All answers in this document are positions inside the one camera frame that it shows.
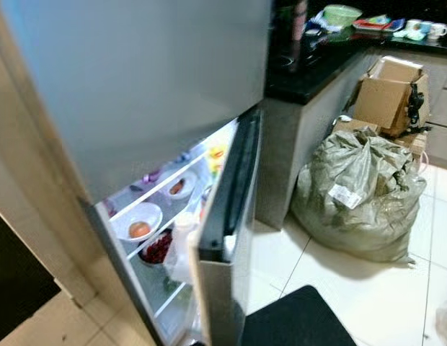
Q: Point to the stainless steel fridge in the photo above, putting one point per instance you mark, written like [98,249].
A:
[50,158]

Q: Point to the steel fridge compartment door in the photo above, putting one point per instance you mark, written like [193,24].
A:
[220,295]

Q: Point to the large white bowl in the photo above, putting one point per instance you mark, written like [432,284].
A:
[137,213]

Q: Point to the round orange fruit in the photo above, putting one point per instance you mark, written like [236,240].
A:
[140,229]

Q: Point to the steel freezer door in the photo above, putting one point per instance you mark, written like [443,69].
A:
[144,79]

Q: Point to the steel bowl of red berries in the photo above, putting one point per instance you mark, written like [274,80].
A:
[157,249]

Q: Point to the small white bowl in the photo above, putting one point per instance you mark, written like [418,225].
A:
[186,189]

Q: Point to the white plastic bottle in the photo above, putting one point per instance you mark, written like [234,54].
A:
[184,249]

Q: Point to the yellow food packet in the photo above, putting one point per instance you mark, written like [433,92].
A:
[216,156]

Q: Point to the grey kitchen cabinet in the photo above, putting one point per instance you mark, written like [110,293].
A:
[281,144]

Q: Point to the black kitchen counter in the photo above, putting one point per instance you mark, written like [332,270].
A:
[303,72]

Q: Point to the black doormat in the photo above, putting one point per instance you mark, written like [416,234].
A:
[299,321]

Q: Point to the grey green woven sack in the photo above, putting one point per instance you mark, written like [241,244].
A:
[360,227]

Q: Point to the green plastic bowl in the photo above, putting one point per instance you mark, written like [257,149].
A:
[342,15]

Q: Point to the open brown cardboard box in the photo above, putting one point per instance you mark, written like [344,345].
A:
[386,101]

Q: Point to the red tray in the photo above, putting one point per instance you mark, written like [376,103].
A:
[368,24]

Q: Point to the white ceramic cup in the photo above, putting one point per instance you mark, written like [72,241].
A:
[437,30]
[413,26]

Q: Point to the clear plastic bag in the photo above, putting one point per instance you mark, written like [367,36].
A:
[445,323]

